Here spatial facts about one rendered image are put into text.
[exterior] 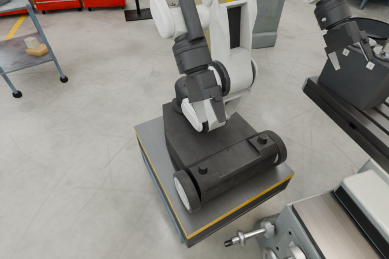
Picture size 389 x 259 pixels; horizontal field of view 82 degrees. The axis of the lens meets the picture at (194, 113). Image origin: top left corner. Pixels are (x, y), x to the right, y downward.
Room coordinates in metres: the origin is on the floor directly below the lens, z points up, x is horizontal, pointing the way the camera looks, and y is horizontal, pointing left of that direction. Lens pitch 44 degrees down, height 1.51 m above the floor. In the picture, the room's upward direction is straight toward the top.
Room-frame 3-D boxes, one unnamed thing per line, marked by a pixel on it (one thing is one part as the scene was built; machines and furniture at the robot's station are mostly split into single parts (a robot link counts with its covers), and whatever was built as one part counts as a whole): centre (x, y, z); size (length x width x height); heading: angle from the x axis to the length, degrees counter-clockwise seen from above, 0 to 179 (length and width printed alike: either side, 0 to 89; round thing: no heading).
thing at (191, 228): (0.86, -0.08, 0.20); 0.78 x 0.68 x 0.40; 29
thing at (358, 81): (0.74, -0.64, 1.03); 0.22 x 0.12 x 0.20; 23
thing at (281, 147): (0.78, -0.42, 0.50); 0.20 x 0.05 x 0.20; 29
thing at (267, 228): (0.32, -0.23, 0.51); 0.22 x 0.06 x 0.06; 106
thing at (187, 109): (0.89, -0.06, 0.68); 0.21 x 0.20 x 0.13; 29
